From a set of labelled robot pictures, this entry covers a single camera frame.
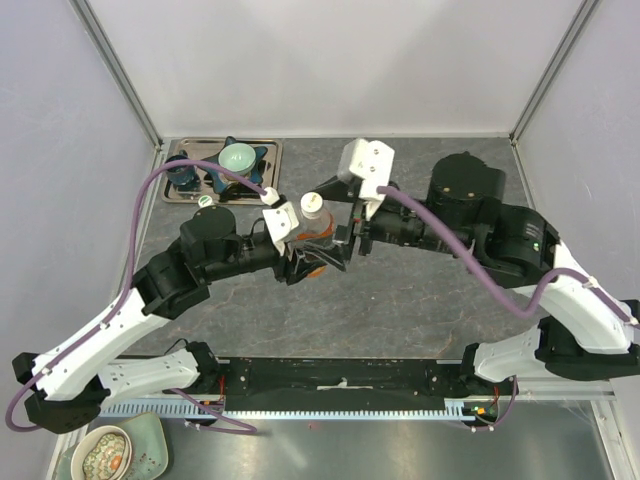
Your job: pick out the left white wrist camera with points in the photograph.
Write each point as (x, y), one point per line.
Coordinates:
(280, 218)

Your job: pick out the orange drink bottle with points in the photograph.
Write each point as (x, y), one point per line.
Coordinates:
(320, 226)

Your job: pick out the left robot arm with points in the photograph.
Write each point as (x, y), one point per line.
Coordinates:
(69, 386)

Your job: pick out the patterned ceramic bowl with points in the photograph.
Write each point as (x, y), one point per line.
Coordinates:
(104, 453)

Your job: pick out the blue star-shaped dish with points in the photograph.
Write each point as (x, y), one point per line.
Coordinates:
(223, 183)

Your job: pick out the steel tray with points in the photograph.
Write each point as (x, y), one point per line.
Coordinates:
(199, 148)

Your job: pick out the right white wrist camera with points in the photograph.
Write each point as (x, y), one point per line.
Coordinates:
(371, 162)

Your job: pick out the green square plate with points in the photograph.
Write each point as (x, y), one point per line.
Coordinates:
(150, 454)

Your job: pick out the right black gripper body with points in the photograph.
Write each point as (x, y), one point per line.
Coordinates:
(360, 229)

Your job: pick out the aluminium frame post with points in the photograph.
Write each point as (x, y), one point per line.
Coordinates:
(568, 41)
(107, 52)

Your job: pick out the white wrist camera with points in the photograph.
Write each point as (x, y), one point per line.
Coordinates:
(280, 218)
(371, 162)

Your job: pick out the right aluminium frame post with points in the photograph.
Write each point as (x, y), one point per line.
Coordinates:
(568, 41)

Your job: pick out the slotted cable duct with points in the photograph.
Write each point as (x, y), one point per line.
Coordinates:
(167, 407)

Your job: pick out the dark blue cup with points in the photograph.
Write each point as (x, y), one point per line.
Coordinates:
(183, 177)

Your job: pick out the clear green-label water bottle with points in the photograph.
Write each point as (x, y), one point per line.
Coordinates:
(205, 201)

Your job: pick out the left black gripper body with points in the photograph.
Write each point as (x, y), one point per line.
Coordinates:
(286, 269)

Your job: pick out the left aluminium frame post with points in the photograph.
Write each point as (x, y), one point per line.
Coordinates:
(107, 52)

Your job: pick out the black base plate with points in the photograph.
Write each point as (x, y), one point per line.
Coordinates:
(302, 382)

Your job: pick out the pale green bowl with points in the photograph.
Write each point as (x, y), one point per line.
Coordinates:
(239, 158)

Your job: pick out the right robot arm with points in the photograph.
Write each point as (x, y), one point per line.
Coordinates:
(586, 334)

